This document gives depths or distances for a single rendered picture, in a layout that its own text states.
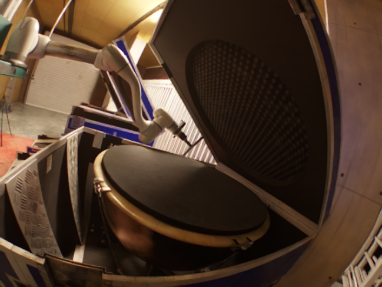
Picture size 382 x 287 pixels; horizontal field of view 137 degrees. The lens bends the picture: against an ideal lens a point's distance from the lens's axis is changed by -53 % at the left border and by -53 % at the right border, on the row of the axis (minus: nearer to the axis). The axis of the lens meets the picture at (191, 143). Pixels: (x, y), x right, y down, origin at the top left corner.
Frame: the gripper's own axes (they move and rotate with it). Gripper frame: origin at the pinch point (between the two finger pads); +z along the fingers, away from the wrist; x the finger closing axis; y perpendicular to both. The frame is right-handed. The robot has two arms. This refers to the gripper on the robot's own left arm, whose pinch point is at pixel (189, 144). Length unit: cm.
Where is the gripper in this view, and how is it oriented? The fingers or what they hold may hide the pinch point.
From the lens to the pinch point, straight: 127.4
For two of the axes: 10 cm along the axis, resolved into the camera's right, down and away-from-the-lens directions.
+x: 3.7, 2.4, -9.0
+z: 6.2, 6.6, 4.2
